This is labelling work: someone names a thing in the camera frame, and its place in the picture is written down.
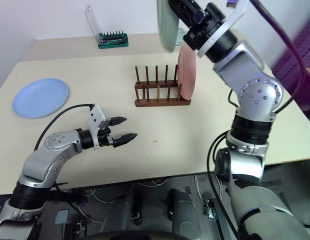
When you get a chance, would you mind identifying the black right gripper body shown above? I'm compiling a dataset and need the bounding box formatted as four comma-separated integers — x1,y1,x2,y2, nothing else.
182,2,227,52

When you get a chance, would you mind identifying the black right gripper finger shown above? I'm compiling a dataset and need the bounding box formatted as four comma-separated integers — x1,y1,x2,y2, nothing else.
167,0,206,26

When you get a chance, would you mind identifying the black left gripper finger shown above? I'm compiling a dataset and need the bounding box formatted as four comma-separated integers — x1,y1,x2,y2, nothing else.
110,116,128,127
112,132,139,149

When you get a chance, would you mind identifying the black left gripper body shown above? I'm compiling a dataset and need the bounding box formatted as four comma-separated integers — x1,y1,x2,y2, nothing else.
96,116,116,149

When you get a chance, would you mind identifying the green plate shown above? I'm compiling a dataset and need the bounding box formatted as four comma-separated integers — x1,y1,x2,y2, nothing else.
156,0,182,54

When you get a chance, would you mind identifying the wooden dish rack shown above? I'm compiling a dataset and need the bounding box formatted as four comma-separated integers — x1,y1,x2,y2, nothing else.
134,64,192,108

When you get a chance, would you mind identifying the pink plate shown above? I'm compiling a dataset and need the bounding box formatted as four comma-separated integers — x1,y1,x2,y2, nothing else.
176,45,198,101

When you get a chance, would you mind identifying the dark rounded leg shell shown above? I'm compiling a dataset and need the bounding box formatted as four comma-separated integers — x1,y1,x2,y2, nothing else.
99,191,144,234
166,188,203,236

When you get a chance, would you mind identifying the blue plate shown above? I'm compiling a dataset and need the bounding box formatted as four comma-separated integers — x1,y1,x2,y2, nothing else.
12,77,70,119

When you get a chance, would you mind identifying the green screwdriver bit case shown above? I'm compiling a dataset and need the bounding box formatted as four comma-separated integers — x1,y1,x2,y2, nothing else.
84,3,130,50

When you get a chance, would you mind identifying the small grey box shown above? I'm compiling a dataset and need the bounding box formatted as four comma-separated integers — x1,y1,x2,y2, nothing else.
55,209,70,225

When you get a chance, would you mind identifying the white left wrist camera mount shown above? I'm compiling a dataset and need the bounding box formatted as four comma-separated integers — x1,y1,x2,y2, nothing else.
85,104,108,151

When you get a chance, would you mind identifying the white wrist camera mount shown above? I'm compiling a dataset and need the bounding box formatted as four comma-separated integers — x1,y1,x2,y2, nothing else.
85,104,108,151
196,0,249,58

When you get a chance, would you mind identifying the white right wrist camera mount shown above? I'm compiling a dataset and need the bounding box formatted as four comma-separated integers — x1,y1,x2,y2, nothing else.
196,0,249,58

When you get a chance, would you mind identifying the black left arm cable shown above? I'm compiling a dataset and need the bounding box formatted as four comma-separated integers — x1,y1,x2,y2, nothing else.
33,103,96,152

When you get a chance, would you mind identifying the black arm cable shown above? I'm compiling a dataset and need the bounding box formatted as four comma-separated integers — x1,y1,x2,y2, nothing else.
249,0,306,116
33,103,96,152

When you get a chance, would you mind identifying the white floor cable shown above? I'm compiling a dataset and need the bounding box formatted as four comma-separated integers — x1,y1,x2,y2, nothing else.
136,178,169,188
83,188,122,204

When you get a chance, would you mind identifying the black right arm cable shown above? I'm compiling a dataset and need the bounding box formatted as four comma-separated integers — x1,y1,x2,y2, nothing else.
249,0,306,116

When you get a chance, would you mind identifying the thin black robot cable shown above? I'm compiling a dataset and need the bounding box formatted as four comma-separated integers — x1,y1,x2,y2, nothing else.
206,129,240,240

